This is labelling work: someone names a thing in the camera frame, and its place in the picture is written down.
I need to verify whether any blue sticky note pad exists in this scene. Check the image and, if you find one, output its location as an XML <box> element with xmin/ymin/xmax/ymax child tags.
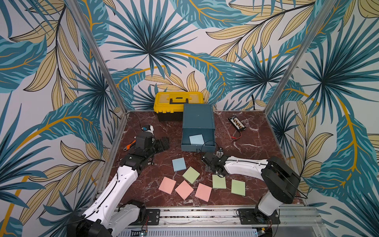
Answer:
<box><xmin>172</xmin><ymin>158</ymin><xmax>187</xmax><ymax>172</ymax></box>
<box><xmin>189</xmin><ymin>134</ymin><xmax>204</xmax><ymax>145</ymax></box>

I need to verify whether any teal top drawer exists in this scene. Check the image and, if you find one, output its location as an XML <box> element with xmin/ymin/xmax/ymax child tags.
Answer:
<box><xmin>181</xmin><ymin>128</ymin><xmax>216</xmax><ymax>152</ymax></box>

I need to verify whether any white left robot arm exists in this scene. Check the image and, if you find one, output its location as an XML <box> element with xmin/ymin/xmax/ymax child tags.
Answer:
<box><xmin>66</xmin><ymin>131</ymin><xmax>170</xmax><ymax>237</ymax></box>

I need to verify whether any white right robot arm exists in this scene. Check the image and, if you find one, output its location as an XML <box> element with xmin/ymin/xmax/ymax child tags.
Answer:
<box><xmin>202</xmin><ymin>153</ymin><xmax>301</xmax><ymax>218</ymax></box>

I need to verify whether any green sticky note pad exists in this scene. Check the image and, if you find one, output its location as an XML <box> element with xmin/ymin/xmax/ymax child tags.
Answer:
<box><xmin>183</xmin><ymin>167</ymin><xmax>200</xmax><ymax>184</ymax></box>
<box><xmin>231</xmin><ymin>179</ymin><xmax>246</xmax><ymax>197</ymax></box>
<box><xmin>212</xmin><ymin>175</ymin><xmax>227</xmax><ymax>189</ymax></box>

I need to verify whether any pink sticky note pad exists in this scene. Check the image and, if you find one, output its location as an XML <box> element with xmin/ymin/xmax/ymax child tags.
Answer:
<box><xmin>195</xmin><ymin>183</ymin><xmax>212</xmax><ymax>202</ymax></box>
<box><xmin>159</xmin><ymin>177</ymin><xmax>176</xmax><ymax>194</ymax></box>
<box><xmin>175</xmin><ymin>180</ymin><xmax>193</xmax><ymax>200</ymax></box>

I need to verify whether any teal drawer cabinet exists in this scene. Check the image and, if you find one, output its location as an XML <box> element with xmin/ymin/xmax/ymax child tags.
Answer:
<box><xmin>183</xmin><ymin>104</ymin><xmax>215</xmax><ymax>129</ymax></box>

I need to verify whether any adjustable wrench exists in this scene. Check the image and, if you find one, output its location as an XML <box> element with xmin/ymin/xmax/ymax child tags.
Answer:
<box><xmin>123</xmin><ymin>140</ymin><xmax>136</xmax><ymax>151</ymax></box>

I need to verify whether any yellow black toolbox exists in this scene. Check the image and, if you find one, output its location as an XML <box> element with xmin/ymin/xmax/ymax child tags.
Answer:
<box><xmin>154</xmin><ymin>92</ymin><xmax>204</xmax><ymax>122</ymax></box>

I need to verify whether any black battery holder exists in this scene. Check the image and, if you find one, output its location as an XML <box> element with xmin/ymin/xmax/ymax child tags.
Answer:
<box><xmin>228</xmin><ymin>116</ymin><xmax>246</xmax><ymax>132</ymax></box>

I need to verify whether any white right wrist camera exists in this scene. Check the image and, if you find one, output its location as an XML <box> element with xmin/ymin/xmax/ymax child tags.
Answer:
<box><xmin>215</xmin><ymin>149</ymin><xmax>224</xmax><ymax>158</ymax></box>

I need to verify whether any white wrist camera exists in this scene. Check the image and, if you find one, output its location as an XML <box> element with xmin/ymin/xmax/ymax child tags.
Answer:
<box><xmin>215</xmin><ymin>149</ymin><xmax>224</xmax><ymax>158</ymax></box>
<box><xmin>141</xmin><ymin>125</ymin><xmax>154</xmax><ymax>137</ymax></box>

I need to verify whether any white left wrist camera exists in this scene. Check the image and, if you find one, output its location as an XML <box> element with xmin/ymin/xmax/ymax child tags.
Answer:
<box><xmin>141</xmin><ymin>125</ymin><xmax>154</xmax><ymax>137</ymax></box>

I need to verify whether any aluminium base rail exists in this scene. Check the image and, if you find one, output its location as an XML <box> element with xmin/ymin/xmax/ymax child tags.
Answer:
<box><xmin>110</xmin><ymin>204</ymin><xmax>329</xmax><ymax>237</ymax></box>

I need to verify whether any left aluminium corner post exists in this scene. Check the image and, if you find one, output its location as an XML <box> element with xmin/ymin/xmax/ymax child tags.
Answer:
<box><xmin>67</xmin><ymin>0</ymin><xmax>127</xmax><ymax>114</ymax></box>

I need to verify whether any aluminium corner post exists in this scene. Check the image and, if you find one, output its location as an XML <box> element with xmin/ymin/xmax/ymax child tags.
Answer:
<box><xmin>67</xmin><ymin>0</ymin><xmax>127</xmax><ymax>114</ymax></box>
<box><xmin>264</xmin><ymin>0</ymin><xmax>337</xmax><ymax>116</ymax></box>

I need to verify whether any right aluminium corner post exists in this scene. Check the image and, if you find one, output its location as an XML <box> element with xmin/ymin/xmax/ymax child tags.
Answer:
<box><xmin>264</xmin><ymin>0</ymin><xmax>337</xmax><ymax>116</ymax></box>

